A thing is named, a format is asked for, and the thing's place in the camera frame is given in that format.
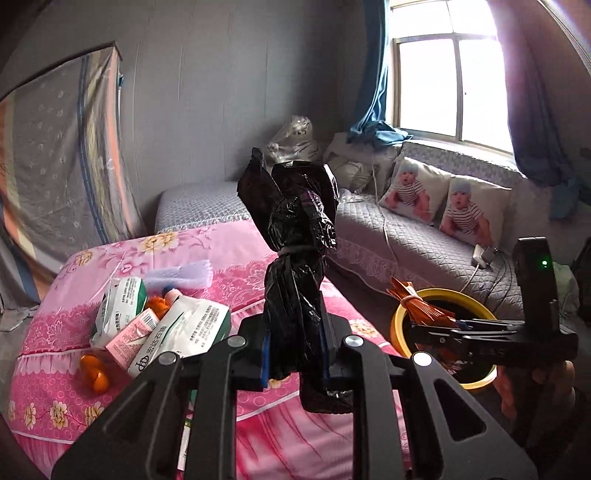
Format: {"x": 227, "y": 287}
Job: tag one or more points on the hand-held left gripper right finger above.
{"x": 325, "y": 357}

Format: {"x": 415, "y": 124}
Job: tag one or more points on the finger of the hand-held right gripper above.
{"x": 494, "y": 354}
{"x": 466, "y": 333}

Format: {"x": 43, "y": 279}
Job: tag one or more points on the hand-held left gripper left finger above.
{"x": 264, "y": 364}

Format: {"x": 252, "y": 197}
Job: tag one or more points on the orange packet bundle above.
{"x": 415, "y": 305}

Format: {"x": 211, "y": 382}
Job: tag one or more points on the yellow bin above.
{"x": 400, "y": 323}

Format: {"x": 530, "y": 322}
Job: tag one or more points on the black plastic bag bundle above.
{"x": 295, "y": 277}

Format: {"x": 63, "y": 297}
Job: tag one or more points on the person's right hand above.
{"x": 561, "y": 379}

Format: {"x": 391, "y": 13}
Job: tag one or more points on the white charger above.
{"x": 484, "y": 256}

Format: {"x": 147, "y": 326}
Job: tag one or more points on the large green white box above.
{"x": 184, "y": 332}

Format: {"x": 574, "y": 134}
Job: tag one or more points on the pink floral blanket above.
{"x": 258, "y": 272}

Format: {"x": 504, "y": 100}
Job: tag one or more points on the teal cloth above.
{"x": 564, "y": 201}

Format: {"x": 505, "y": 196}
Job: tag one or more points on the baby print pillow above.
{"x": 411, "y": 189}
{"x": 471, "y": 212}

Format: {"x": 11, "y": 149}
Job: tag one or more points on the orange plastic capsule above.
{"x": 93, "y": 374}
{"x": 158, "y": 307}

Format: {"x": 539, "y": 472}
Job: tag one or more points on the pink white box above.
{"x": 131, "y": 341}

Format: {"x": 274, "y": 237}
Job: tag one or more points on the small green white box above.
{"x": 117, "y": 309}

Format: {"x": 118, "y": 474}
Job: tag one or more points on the purple curtain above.
{"x": 535, "y": 115}

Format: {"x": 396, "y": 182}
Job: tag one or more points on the clear plastic bag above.
{"x": 293, "y": 138}

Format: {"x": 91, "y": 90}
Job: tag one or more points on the window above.
{"x": 443, "y": 83}

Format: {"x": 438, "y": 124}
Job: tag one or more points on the blue curtain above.
{"x": 376, "y": 83}

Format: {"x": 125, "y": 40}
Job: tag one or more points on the hanging patterned cloth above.
{"x": 60, "y": 175}

